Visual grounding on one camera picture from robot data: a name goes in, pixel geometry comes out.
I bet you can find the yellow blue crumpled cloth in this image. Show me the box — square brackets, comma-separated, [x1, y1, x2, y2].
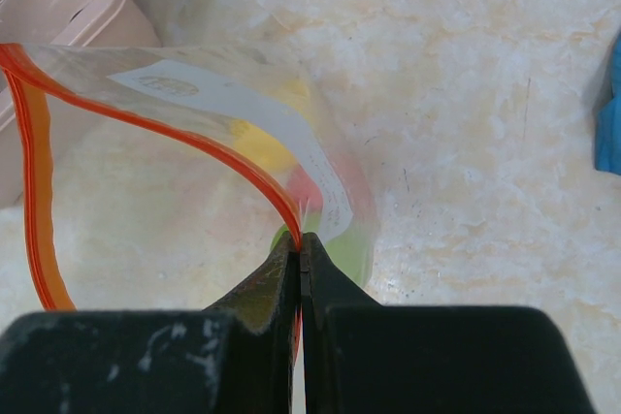
[595, 38, 621, 175]

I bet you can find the pink plastic bin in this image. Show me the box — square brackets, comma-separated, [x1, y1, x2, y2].
[1, 0, 161, 208]

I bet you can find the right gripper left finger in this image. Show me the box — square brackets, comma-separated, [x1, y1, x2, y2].
[1, 234, 299, 413]

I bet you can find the yellow lemon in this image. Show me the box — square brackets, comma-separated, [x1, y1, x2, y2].
[229, 79, 315, 173]

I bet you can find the light green apple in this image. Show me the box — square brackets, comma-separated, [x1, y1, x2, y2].
[269, 224, 375, 289]

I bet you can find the red yellow apple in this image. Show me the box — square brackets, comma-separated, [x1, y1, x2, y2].
[285, 161, 365, 211]

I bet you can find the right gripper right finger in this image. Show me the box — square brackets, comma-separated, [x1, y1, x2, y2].
[300, 234, 594, 413]

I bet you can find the clear zip top bag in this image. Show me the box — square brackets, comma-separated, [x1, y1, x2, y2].
[1, 44, 378, 310]

